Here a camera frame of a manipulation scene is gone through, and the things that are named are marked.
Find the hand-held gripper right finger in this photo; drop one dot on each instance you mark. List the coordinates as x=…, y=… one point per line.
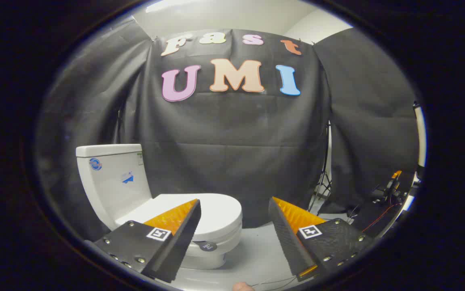
x=285, y=234

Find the white toilet lid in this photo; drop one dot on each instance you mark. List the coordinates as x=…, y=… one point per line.
x=220, y=214

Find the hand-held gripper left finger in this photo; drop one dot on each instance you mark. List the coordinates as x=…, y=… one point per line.
x=184, y=242

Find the black backdrop cloth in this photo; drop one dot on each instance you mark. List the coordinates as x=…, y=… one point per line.
x=232, y=141

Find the white ceramic toilet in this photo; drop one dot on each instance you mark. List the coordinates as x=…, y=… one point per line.
x=111, y=190

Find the black device with orange tip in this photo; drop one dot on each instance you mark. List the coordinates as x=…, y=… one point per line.
x=388, y=190

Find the black round lid pull tab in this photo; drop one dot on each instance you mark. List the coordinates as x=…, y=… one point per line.
x=207, y=245

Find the black light stand tripod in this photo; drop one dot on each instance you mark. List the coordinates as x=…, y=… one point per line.
x=324, y=178

